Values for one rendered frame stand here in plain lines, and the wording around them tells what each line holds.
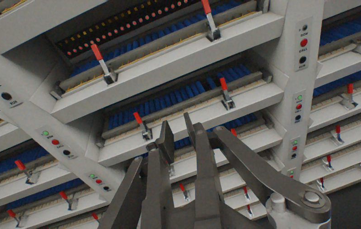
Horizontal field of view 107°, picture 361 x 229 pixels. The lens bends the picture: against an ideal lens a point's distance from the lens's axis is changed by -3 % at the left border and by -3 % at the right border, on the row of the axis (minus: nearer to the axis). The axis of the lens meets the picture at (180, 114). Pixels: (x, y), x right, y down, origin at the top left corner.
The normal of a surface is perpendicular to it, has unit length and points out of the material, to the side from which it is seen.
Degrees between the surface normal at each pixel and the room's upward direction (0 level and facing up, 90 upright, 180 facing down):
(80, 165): 90
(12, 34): 109
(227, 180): 19
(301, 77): 90
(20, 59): 90
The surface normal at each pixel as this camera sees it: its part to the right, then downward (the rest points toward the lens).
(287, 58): 0.13, 0.48
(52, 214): -0.29, -0.60
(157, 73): 0.23, 0.71
